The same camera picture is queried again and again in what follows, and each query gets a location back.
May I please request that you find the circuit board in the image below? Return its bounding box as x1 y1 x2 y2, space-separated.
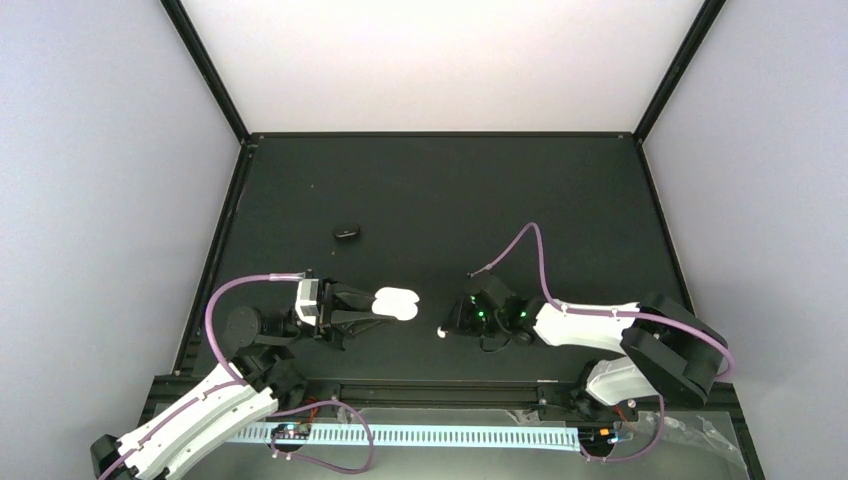
578 428 633 445
271 423 312 444

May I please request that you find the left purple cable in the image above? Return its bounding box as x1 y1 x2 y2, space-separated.
95 270 313 480

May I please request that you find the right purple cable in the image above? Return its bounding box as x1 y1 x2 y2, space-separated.
468 222 738 382

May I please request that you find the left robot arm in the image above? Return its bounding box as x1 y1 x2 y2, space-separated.
90 272 420 479

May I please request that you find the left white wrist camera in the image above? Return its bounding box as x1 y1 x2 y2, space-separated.
294 278 321 327

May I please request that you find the right circuit board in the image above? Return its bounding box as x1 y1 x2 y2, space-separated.
578 428 633 445

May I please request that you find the purple cable loop front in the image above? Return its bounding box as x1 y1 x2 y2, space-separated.
268 399 377 475

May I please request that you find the light blue cable duct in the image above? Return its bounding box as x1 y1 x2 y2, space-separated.
229 422 581 452

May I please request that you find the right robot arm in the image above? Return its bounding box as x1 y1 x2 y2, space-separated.
437 273 732 419

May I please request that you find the white charging case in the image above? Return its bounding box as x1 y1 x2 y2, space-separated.
371 287 420 321

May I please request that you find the left circuit board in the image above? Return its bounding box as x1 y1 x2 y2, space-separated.
271 423 312 444

